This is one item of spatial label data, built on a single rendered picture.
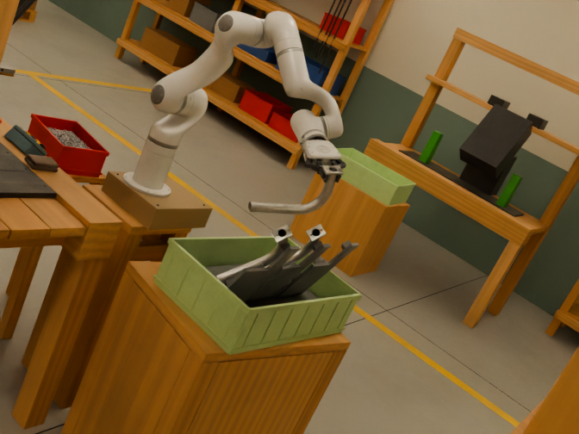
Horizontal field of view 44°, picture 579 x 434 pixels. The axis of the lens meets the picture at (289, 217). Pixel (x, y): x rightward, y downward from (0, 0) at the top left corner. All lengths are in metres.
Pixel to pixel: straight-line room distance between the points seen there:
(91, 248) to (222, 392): 0.65
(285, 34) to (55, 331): 1.31
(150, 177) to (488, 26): 5.26
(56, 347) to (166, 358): 0.52
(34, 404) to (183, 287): 0.82
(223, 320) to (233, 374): 0.20
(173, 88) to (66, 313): 0.88
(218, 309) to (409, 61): 5.78
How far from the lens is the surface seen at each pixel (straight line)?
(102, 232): 2.50
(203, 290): 2.29
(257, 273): 2.26
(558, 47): 7.30
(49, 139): 3.08
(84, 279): 2.60
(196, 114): 2.74
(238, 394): 2.44
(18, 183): 2.57
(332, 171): 2.09
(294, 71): 2.33
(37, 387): 2.84
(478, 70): 7.48
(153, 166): 2.74
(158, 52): 9.06
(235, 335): 2.21
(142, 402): 2.48
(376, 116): 7.85
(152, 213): 2.66
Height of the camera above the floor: 1.90
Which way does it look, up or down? 18 degrees down
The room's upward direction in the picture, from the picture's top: 25 degrees clockwise
